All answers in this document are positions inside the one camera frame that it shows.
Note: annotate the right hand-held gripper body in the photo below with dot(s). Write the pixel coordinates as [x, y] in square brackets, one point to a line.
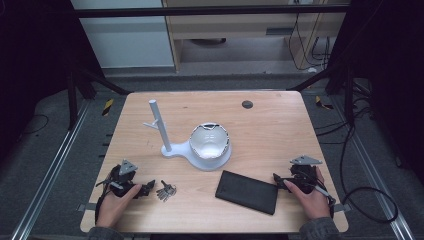
[303, 175]

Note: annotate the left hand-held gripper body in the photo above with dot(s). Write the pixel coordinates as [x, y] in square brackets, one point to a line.
[124, 181]

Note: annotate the bunch of metal keys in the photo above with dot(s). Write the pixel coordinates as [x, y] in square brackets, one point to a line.
[165, 191]

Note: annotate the black leather wallet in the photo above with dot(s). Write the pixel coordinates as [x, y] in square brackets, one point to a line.
[248, 191]

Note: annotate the white stand with bowl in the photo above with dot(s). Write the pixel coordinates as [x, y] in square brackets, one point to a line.
[181, 150]

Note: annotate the person's left hand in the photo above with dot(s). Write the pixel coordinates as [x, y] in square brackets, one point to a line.
[113, 210]

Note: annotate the person's right hand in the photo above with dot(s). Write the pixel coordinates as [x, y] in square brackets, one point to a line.
[313, 205]

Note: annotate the grey tape strip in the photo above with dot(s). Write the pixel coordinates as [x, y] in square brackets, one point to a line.
[82, 207]
[343, 208]

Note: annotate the yellow black striped tape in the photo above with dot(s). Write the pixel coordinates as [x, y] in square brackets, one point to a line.
[107, 106]
[321, 104]

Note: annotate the grey round table grommet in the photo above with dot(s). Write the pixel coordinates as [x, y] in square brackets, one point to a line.
[247, 104]

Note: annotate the black metal stand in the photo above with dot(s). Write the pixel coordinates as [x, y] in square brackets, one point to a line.
[349, 96]
[71, 100]

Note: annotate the black curtain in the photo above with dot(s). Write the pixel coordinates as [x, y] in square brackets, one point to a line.
[33, 60]
[390, 66]

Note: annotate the white cabinet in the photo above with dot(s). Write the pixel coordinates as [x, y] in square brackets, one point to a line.
[126, 40]

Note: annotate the light wooden desk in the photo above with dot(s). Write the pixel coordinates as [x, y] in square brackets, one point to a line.
[233, 23]

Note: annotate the silver metal floor rail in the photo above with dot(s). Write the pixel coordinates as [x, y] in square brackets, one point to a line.
[376, 173]
[50, 170]

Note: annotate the black horizontal frame bar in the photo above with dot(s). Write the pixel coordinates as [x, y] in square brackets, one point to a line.
[200, 11]

